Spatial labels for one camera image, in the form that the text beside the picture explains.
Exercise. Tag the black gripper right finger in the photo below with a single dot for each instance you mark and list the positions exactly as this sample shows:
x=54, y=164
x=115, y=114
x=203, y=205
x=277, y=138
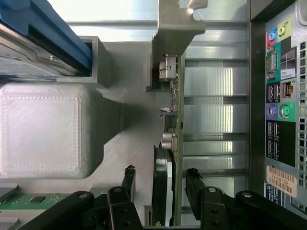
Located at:
x=213, y=210

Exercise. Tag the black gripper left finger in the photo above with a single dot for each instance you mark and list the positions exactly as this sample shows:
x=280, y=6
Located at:
x=120, y=210

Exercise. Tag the orange barcode sticker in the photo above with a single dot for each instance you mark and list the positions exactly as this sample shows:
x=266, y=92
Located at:
x=281, y=180

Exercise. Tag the green RAM stick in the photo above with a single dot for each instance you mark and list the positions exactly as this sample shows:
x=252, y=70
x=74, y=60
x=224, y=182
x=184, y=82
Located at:
x=28, y=201

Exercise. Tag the black open PC case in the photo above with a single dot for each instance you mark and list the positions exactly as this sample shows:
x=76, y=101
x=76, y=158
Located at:
x=256, y=95

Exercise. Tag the grey plastic parts rack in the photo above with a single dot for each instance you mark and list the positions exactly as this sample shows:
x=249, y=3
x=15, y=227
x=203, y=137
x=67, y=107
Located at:
x=134, y=60

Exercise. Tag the dark Windows sticker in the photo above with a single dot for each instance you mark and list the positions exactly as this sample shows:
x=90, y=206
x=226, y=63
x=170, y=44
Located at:
x=287, y=60

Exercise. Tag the hard disk in blue caddy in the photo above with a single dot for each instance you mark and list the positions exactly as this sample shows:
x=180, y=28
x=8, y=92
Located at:
x=60, y=36

